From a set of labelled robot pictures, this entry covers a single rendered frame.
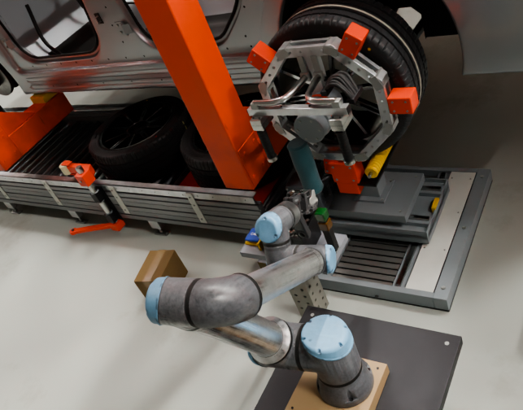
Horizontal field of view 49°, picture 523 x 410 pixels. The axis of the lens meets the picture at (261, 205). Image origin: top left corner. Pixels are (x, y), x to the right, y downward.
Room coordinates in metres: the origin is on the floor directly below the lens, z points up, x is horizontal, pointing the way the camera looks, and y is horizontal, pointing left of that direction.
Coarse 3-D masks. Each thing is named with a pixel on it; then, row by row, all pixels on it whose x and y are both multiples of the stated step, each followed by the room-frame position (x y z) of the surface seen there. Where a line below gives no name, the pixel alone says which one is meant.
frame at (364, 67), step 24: (288, 48) 2.01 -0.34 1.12; (312, 48) 1.93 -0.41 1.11; (336, 48) 1.87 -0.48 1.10; (360, 72) 1.82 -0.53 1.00; (384, 72) 1.81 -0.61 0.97; (264, 96) 2.14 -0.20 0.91; (384, 96) 1.78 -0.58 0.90; (288, 120) 2.15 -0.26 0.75; (384, 120) 1.79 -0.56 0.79; (312, 144) 2.08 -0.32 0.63
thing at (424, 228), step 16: (432, 192) 1.99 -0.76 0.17; (448, 192) 2.01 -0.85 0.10; (416, 208) 1.95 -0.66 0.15; (432, 208) 1.88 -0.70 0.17; (336, 224) 2.07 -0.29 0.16; (352, 224) 2.02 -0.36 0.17; (368, 224) 1.99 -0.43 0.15; (384, 224) 1.95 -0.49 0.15; (400, 224) 1.90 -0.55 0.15; (416, 224) 1.85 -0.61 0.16; (432, 224) 1.82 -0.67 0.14; (400, 240) 1.86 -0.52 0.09; (416, 240) 1.80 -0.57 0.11
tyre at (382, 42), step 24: (312, 0) 2.21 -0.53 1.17; (336, 0) 2.10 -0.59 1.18; (360, 0) 2.06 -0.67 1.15; (288, 24) 2.11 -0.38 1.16; (312, 24) 2.01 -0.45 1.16; (336, 24) 1.95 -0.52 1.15; (360, 24) 1.92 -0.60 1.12; (384, 24) 1.93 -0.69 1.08; (384, 48) 1.84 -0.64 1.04; (408, 72) 1.82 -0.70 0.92; (408, 120) 1.82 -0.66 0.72; (336, 144) 2.06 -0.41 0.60; (360, 144) 1.97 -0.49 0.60; (384, 144) 1.90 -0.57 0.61
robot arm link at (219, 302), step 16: (304, 256) 1.22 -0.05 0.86; (320, 256) 1.26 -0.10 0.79; (256, 272) 1.07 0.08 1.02; (272, 272) 1.08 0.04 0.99; (288, 272) 1.11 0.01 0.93; (304, 272) 1.16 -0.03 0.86; (320, 272) 1.24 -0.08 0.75; (208, 288) 0.96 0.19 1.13; (224, 288) 0.96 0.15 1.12; (240, 288) 0.96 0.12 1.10; (256, 288) 0.97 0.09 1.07; (272, 288) 1.03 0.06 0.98; (288, 288) 1.09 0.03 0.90; (192, 304) 0.95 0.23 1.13; (208, 304) 0.93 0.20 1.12; (224, 304) 0.93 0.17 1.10; (240, 304) 0.93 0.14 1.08; (256, 304) 0.94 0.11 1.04; (192, 320) 0.93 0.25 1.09; (208, 320) 0.92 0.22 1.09; (224, 320) 0.92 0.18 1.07; (240, 320) 0.92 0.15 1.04
